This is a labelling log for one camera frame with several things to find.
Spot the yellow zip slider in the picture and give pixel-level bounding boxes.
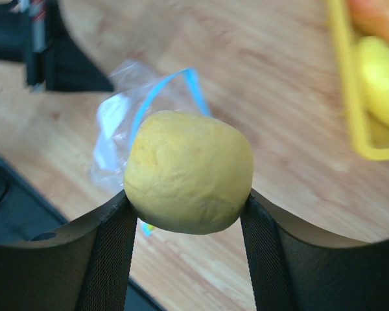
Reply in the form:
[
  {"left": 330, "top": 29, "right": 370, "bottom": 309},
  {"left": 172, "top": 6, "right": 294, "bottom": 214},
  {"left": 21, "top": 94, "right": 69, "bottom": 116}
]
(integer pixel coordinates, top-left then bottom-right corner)
[{"left": 140, "top": 221, "right": 155, "bottom": 236}]

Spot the blue zip top bag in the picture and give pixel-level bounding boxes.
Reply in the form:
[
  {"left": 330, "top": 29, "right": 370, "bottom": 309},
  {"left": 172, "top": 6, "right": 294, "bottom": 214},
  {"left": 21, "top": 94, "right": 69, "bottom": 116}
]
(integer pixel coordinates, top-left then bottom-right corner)
[{"left": 89, "top": 59, "right": 211, "bottom": 193}]

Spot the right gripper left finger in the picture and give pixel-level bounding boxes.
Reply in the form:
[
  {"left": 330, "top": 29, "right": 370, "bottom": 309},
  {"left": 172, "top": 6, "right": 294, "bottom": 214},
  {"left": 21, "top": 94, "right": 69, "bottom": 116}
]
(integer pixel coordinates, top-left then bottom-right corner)
[{"left": 0, "top": 191, "right": 137, "bottom": 310}]

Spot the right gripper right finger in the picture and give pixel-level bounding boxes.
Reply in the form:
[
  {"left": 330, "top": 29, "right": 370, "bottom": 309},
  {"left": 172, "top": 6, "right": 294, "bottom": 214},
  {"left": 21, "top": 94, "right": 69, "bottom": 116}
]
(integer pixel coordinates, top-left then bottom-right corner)
[{"left": 241, "top": 190, "right": 389, "bottom": 310}]

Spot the fake red mango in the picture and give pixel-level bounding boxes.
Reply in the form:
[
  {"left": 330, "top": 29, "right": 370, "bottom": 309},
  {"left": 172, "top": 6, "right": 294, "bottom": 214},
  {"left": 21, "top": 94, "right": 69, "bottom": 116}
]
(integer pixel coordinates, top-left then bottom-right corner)
[{"left": 347, "top": 0, "right": 389, "bottom": 43}]

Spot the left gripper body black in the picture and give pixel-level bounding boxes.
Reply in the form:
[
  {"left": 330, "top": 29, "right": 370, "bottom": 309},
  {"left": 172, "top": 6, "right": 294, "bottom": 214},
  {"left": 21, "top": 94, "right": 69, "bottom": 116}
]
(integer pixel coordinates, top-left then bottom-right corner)
[{"left": 0, "top": 1, "right": 113, "bottom": 93}]

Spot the yellow plastic tray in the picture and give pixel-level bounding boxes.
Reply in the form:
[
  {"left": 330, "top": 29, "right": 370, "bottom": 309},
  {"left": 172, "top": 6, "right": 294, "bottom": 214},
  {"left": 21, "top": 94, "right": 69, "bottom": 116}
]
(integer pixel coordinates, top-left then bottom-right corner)
[{"left": 325, "top": 1, "right": 389, "bottom": 161}]

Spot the fake yellow mango lower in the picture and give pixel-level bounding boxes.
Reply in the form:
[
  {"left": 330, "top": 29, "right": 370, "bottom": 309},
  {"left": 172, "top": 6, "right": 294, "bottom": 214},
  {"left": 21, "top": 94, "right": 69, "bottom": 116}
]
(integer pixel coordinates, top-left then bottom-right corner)
[{"left": 357, "top": 36, "right": 389, "bottom": 127}]

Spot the fake yellow pear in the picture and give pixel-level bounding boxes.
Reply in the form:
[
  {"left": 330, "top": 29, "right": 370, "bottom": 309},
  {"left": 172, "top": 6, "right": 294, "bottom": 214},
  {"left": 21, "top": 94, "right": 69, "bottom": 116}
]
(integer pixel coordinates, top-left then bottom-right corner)
[{"left": 124, "top": 111, "right": 253, "bottom": 235}]

